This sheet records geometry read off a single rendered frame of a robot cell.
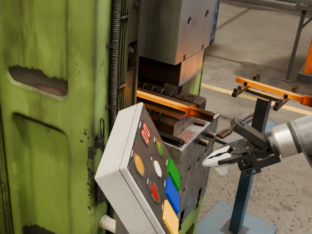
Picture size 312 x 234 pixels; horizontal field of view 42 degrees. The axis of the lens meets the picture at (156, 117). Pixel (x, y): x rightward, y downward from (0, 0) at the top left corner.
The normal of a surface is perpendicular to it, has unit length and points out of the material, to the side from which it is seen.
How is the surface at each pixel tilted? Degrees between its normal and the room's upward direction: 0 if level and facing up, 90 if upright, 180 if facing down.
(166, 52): 90
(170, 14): 90
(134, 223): 90
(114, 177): 90
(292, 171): 0
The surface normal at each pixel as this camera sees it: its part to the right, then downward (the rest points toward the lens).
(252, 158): -0.07, 0.45
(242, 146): -0.43, -0.82
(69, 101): -0.49, 0.35
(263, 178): 0.08, -0.88
